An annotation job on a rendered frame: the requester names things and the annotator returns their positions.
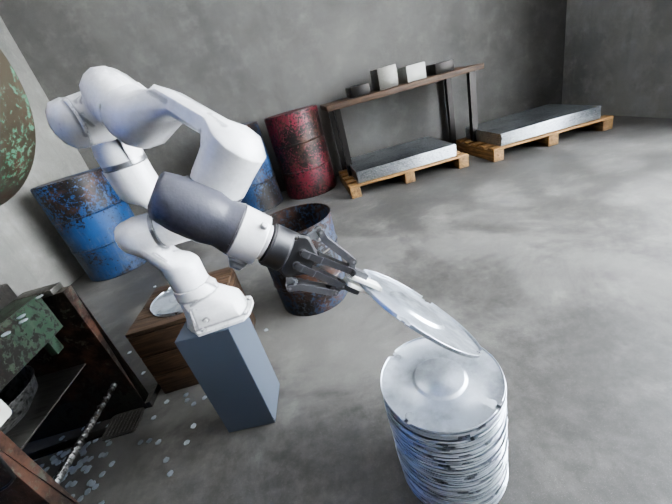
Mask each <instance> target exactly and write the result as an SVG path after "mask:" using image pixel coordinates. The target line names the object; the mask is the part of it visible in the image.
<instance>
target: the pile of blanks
mask: <svg viewBox="0 0 672 504"><path fill-rule="evenodd" d="M506 397H507V384H506V391H505V397H504V400H503V403H502V405H501V406H499V405H496V407H497V408H499V410H498V412H497V413H496V414H495V415H494V416H493V417H492V418H491V419H490V420H489V421H488V422H486V423H485V424H483V425H481V426H480V427H478V428H475V429H473V430H470V431H467V432H463V433H456V434H437V433H431V432H427V431H423V430H420V429H418V428H415V427H413V426H411V425H409V424H407V422H408V421H409V420H407V419H406V420H405V421H403V420H402V419H400V418H399V417H398V416H397V415H396V414H395V413H394V412H393V411H392V410H391V409H390V408H389V406H388V405H387V403H386V401H385V399H384V397H383V399H384V404H385V409H386V413H387V416H388V420H389V423H390V426H391V429H392V433H393V437H394V441H395V446H396V450H397V454H398V457H399V460H400V464H401V466H402V469H403V473H404V476H405V479H406V481H407V483H408V485H409V487H410V488H411V490H412V491H413V493H414V494H415V495H416V496H417V497H418V498H419V500H421V501H422V502H423V503H424V504H497V503H498V502H499V501H500V499H501V498H502V496H503V494H504V492H505V489H506V486H507V482H508V474H509V470H508V440H507V437H508V431H507V424H508V417H507V416H506V414H508V413H507V399H506Z"/></svg>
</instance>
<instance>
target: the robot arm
mask: <svg viewBox="0 0 672 504"><path fill-rule="evenodd" d="M79 88H80V92H77V93H74V94H72V95H69V96H66V97H58V98H56V99H54V100H52V101H50V102H48V103H47V106H46V109H45V114H46V119H47V122H48V125H49V127H50V128H51V130H52V131H53V132H54V134H55V135H56V136H57V137H58V138H60V139H61V140H62V141H63V142H64V143H65V144H67V145H69V146H71V147H74V148H76V149H80V148H88V147H91V149H92V152H93V154H94V156H95V159H96V160H97V162H98V164H99V165H100V167H101V169H102V170H103V172H102V173H103V174H104V176H105V177H106V179H107V180H108V182H109V183H110V185H111V186H112V188H113V189H114V191H115V192H116V194H117V195H118V197H119V198H120V199H121V200H122V201H124V202H126V203H129V204H134V205H139V206H142V207H144V208H146V209H147V210H148V212H147V213H144V214H140V215H137V216H134V217H130V218H129V219H127V220H125V221H123V222H121V223H120V224H118V225H117V226H116V228H115V231H114V237H115V241H116V243H117V245H118V247H119V248H120V249H121V250H123V251H124V252H125V253H127V254H131V255H135V256H137V257H140V258H143V259H145V260H147V261H148V262H149V263H151V264H152V265H153V266H155V267H156V268H157V269H159V270H160V271H161V273H162V274H163V276H164V277H165V279H166V281H167V282H168V284H169V285H170V287H171V289H172V290H173V294H174V296H175V298H176V300H177V302H178V303H179V304H180V306H181V308H182V310H183V313H184V315H185V317H186V321H187V328H188V329H189V330H190V331H191V332H193V333H195V334H196V335H197V336H198V337H200V336H203V335H206V334H209V333H212V332H215V331H218V330H220V329H223V328H226V327H229V326H232V325H235V324H238V323H240V322H243V321H245V319H246V318H247V317H248V316H249V315H250V314H251V311H252V308H253V305H254V301H253V299H252V297H251V296H244V295H243V293H242V292H241V291H240V290H239V289H238V288H235V287H231V286H227V285H224V284H220V283H218V282H217V281H216V279H215V278H213V277H211V276H209V275H208V274H207V272H206V270H205V268H204V266H203V264H202V262H201V260H200V258H199V257H198V256H197V255H196V254H194V253H192V252H190V251H185V250H180V249H178V248H177V247H175V246H174V245H176V244H179V243H183V242H186V241H190V240H192V241H194V242H196V243H202V244H207V245H212V246H213V247H215V248H217V249H218V250H220V251H221V252H223V253H224V254H225V255H228V259H229V266H230V268H233V269H235V270H238V271H240V270H241V269H243V268H244V267H245V266H246V265H247V264H253V262H254V261H255V260H256V259H258V262H259V264H261V265H263V266H266V267H268V268H271V269H273V270H276V271H279V272H280V273H281V274H282V275H283V276H284V277H286V282H285V285H286V289H287V291H288V292H293V291H299V290H300V291H306V292H311V293H317V294H323V295H329V296H338V294H339V292H340V291H342V290H346V291H348V292H351V293H353V294H355V295H358V294H359V292H362V293H365V294H367V295H368V293H367V292H366V291H365V290H364V289H363V288H362V286H361V285H360V284H359V283H361V284H364V285H366V286H369V287H371V288H373V289H376V290H378V291H382V287H381V286H380V285H379V284H378V282H376V281H374V280H371V279H369V278H368V277H369V276H368V275H367V273H366V272H365V271H363V270H360V269H358V268H356V267H355V265H356V263H357V261H356V259H355V258H354V257H353V256H352V255H351V254H350V253H349V252H347V251H346V250H345V249H343V248H342V247H341V246H340V245H338V244H337V243H336V242H334V241H333V240H332V239H330V238H329V237H328V236H327V235H326V234H325V232H324V231H323V229H322V228H321V227H320V226H319V225H317V226H315V228H314V229H315V230H313V231H311V232H310V233H308V234H306V233H297V232H295V231H293V230H291V229H288V228H286V227H284V226H282V225H280V224H274V225H273V226H272V217H271V216H269V215H267V214H265V213H263V212H261V211H259V210H257V209H254V208H252V207H250V206H248V205H247V204H246V203H241V201H242V199H243V198H244V197H245V195H246V193H247V191H248V189H249V187H250V185H251V183H252V181H253V179H254V177H255V175H256V173H257V172H258V170H259V168H260V167H261V165H262V163H263V162H264V160H265V158H266V154H265V150H264V146H263V143H262V140H261V137H260V136H259V135H258V134H257V133H255V132H254V131H253V130H251V129H250V128H248V127H247V126H245V125H242V124H239V123H236V122H234V121H231V120H228V119H226V118H225V117H223V116H221V115H219V114H218V113H216V112H214V111H212V110H210V109H209V108H207V107H205V106H203V105H202V104H200V103H198V102H196V101H194V100H193V99H191V98H189V97H187V96H186V95H184V94H182V93H180V92H177V91H174V90H171V89H168V88H165V87H161V86H158V85H155V84H154V85H153V86H151V87H150V88H149V89H147V88H145V87H144V86H143V85H141V84H140V83H139V82H136V81H135V80H133V79H132V78H131V77H129V76H128V75H126V74H124V73H122V72H120V71H118V70H117V69H114V68H110V67H107V66H98V67H90V68H89V69H88V70H87V71H86V72H85V73H84V74H83V76H82V78H81V81H80V84H79ZM182 123H183V124H185V125H186V126H188V127H190V128H191V129H193V130H195V131H197V132H198V133H200V135H201V141H200V149H199V152H198V154H197V157H196V160H195V162H194V165H193V168H192V171H191V174H190V176H188V175H187V176H182V175H178V174H174V173H169V172H165V171H164V172H162V173H161V174H160V176H159V177H158V175H157V174H156V172H155V171H154V169H153V167H152V166H151V164H150V162H149V161H148V159H147V156H146V154H145V152H144V151H143V149H150V148H153V147H155V146H158V145H161V144H164V143H165V142H166V141H167V140H168V139H169V138H170V137H171V135H172V134H173V133H174V132H175V131H176V130H177V129H178V128H179V127H180V126H181V124H182ZM312 239H314V240H316V241H317V242H319V241H322V242H323V243H324V244H325V245H326V246H327V247H329V248H330V249H331V250H333V251H334V252H335V253H337V254H338V255H339V256H341V257H342V258H343V259H345V260H346V261H347V263H346V262H343V261H341V260H338V259H336V258H333V257H331V256H328V255H326V254H323V253H321V252H320V251H318V250H316V248H315V246H314V244H313V242H312ZM315 262H317V263H319V264H324V265H327V266H329V267H332V268H334V269H337V270H340V271H342V272H345V273H347V274H348V275H349V277H350V278H351V279H350V278H348V277H346V276H345V277H344V278H343V280H342V278H341V277H340V278H339V277H337V276H335V275H332V274H330V273H328V272H326V271H324V270H322V269H320V268H318V267H315V266H314V265H313V264H314V263H315ZM303 274H307V275H309V276H311V277H315V278H317V279H320V280H322V281H324V282H326V283H328V284H325V283H319V282H314V281H308V280H303V279H297V278H296V277H293V276H298V275H303ZM330 284H331V285H330Z"/></svg>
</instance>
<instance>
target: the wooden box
mask: <svg viewBox="0 0 672 504"><path fill-rule="evenodd" d="M207 274H208V275H209V276H211V277H213V278H215V279H216V281H217V282H218V283H220V284H224V285H227V286H231V287H235V288H238V289H239V290H240V291H241V292H242V293H243V295H244V296H245V294H244V291H243V289H242V287H241V285H240V282H239V280H238V278H237V276H236V273H235V271H234V269H233V268H230V267H226V268H223V269H219V270H216V271H213V272H209V273H207ZM169 287H170V285H169V284H168V285H165V286H161V287H158V288H156V289H155V290H154V292H153V293H152V295H151V296H150V298H149V300H148V301H147V303H146V304H145V306H144V307H143V309H142V310H141V312H140V313H139V315H138V316H137V318H136V319H135V321H134V322H133V324H132V325H131V327H130V329H129V330H128V332H127V333H126V335H125V336H126V338H127V339H128V338H129V339H128V340H129V342H130V343H131V345H132V346H133V348H134V349H135V351H136V352H137V354H138V355H139V356H140V358H142V361H143V362H144V364H145V365H146V367H147V368H148V370H149V371H150V373H151V374H152V375H153V377H154V376H155V377H154V378H155V380H156V381H157V383H158V384H159V386H160V387H161V389H162V390H163V391H164V393H165V394H167V393H170V392H173V391H177V390H180V389H183V388H187V387H190V386H193V385H196V384H199V382H198V381H197V379H196V377H195V376H194V374H193V372H192V371H191V369H190V367H189V366H188V364H187V363H186V361H185V359H184V358H183V356H182V354H181V353H180V351H179V349H178V348H177V346H176V344H175V343H174V342H175V340H176V338H177V337H178V335H179V333H180V331H181V329H182V327H183V326H184V324H185V322H186V317H185V315H184V313H183V312H182V313H180V314H177V313H178V312H177V313H174V314H175V315H173V316H168V317H157V316H155V315H153V314H152V312H151V311H150V306H151V303H152V302H153V301H154V299H155V298H156V297H157V296H158V295H160V294H161V293H162V292H165V291H166V292H167V290H168V288H169ZM249 318H250V320H251V322H252V324H253V326H254V329H255V323H256V318H255V316H254V314H253V311H251V314H250V315H249Z"/></svg>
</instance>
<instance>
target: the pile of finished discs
mask: <svg viewBox="0 0 672 504"><path fill-rule="evenodd" d="M150 311H151V312H152V314H153V315H155V316H157V317H168V316H173V315H175V314H174V313H177V312H178V313H177V314H180V313H182V312H183V310H182V308H181V306H180V304H179V303H178V302H177V300H176V298H175V296H174V294H173V290H172V289H171V287H169V288H168V290H167V292H166V291H165V292H162V293H161V294H160V295H158V296H157V297H156V298H155V299H154V301H153V302H152V303H151V306H150Z"/></svg>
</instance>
